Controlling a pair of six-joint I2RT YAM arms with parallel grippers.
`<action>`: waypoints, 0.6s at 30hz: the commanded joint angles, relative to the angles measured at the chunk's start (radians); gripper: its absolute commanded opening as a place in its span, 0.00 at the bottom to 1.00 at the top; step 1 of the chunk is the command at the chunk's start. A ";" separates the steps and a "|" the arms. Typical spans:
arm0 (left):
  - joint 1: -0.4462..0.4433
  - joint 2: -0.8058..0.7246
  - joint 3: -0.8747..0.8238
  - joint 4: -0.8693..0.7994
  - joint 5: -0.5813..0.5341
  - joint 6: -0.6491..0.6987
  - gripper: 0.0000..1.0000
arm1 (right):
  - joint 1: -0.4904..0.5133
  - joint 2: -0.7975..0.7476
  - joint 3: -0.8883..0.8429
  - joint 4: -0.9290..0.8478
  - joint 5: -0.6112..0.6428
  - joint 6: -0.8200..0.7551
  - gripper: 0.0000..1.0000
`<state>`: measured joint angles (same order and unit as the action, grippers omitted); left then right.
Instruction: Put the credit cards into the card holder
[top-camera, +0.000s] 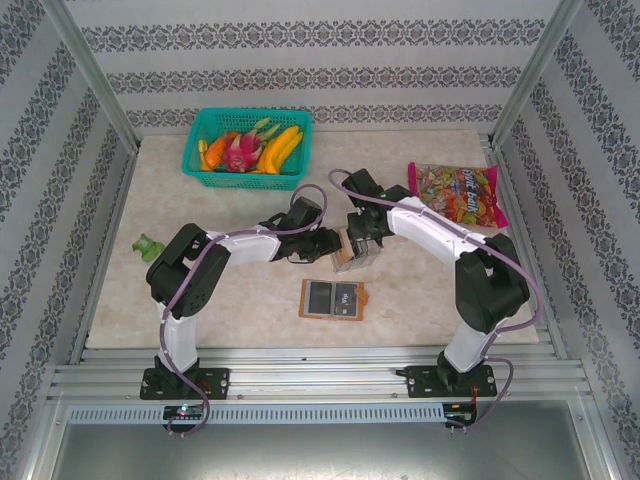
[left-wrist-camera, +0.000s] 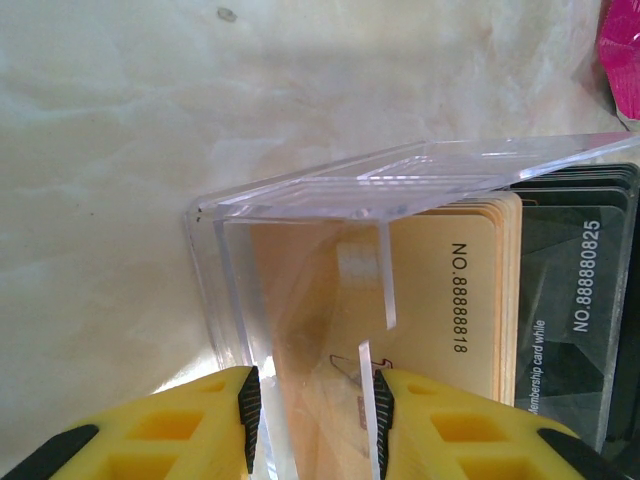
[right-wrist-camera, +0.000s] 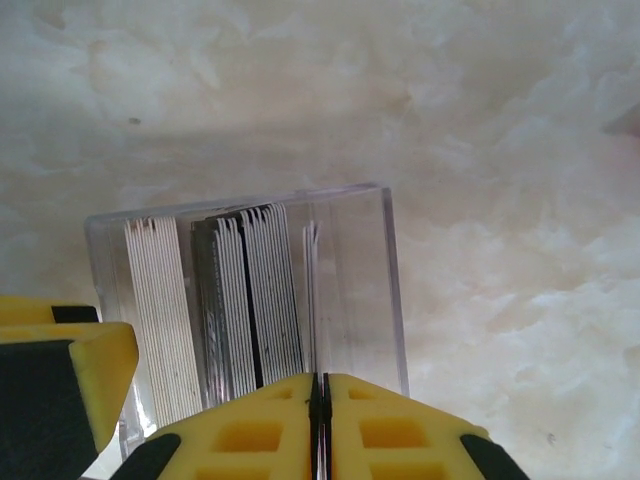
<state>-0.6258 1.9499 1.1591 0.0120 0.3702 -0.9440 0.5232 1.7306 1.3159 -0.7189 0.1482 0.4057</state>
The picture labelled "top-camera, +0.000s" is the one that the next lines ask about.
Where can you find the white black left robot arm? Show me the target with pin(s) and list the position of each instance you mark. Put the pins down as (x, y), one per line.
(190, 270)

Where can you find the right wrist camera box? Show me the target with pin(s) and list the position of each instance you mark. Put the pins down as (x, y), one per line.
(362, 187)

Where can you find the aluminium side rail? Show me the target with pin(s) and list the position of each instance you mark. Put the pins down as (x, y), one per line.
(520, 220)
(107, 225)

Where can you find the clear acrylic card box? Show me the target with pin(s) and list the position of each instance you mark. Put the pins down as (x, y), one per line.
(372, 257)

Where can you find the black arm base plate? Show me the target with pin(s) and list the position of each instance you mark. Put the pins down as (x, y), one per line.
(215, 382)
(425, 382)

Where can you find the pink fruit candy bag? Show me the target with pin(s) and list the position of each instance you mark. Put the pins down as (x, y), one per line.
(465, 192)

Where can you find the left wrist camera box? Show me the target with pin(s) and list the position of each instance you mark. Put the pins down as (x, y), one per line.
(305, 214)

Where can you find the yellow banana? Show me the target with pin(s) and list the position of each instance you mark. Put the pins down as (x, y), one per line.
(280, 145)
(294, 149)

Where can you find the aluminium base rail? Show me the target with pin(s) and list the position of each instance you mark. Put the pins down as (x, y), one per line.
(320, 375)

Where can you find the small green toy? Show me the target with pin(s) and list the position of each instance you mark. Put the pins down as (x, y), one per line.
(145, 247)

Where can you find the orange toy fruit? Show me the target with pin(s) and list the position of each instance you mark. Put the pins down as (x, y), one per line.
(216, 152)

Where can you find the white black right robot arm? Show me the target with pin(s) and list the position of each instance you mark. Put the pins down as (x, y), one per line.
(490, 285)

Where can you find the orange card holder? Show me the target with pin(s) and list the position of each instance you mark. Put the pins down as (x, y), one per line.
(364, 296)

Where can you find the black VIP card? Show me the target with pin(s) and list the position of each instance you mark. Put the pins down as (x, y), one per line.
(345, 300)

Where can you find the pink dragon fruit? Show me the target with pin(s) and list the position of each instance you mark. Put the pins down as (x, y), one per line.
(242, 150)

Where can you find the small controller board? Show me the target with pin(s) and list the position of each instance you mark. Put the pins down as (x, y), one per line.
(460, 414)
(185, 412)

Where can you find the teal plastic basket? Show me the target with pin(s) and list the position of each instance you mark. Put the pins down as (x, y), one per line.
(240, 182)

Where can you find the grey metal shelf panel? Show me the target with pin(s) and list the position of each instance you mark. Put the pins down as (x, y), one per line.
(320, 450)

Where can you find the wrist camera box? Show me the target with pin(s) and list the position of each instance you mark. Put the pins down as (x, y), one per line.
(305, 214)
(362, 187)

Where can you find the aluminium frame post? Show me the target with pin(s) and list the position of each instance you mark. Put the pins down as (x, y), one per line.
(540, 60)
(86, 60)

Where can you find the small yellow toy fruit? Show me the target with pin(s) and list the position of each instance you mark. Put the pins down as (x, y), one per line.
(203, 152)

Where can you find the orange card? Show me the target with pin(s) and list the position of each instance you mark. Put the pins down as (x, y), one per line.
(345, 256)

